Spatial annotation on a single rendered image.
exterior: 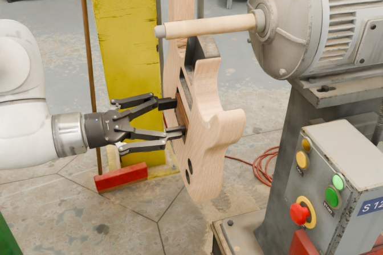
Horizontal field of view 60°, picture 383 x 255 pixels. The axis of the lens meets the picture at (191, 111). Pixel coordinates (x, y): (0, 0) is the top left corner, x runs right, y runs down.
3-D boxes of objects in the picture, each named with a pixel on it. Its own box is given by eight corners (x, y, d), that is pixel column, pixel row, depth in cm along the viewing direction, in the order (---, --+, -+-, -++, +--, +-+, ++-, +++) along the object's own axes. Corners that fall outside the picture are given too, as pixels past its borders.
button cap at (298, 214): (303, 209, 66) (307, 195, 63) (314, 225, 63) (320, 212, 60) (286, 213, 65) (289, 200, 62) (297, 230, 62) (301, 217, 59)
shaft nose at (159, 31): (166, 28, 61) (166, 40, 63) (163, 22, 63) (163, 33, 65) (155, 29, 61) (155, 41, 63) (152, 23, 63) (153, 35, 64)
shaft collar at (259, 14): (267, 15, 64) (263, 36, 68) (257, 5, 68) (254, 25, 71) (258, 16, 64) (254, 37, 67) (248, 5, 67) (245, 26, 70)
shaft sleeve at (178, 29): (256, 17, 65) (253, 32, 67) (249, 10, 67) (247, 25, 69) (166, 27, 61) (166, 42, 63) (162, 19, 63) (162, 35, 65)
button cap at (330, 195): (330, 194, 56) (334, 182, 54) (341, 209, 54) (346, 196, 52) (322, 196, 56) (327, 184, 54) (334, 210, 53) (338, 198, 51)
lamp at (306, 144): (301, 145, 61) (304, 132, 59) (310, 156, 58) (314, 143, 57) (297, 146, 60) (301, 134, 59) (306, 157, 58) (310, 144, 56)
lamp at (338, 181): (331, 181, 54) (335, 168, 52) (342, 195, 51) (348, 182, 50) (327, 182, 53) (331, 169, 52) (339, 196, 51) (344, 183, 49)
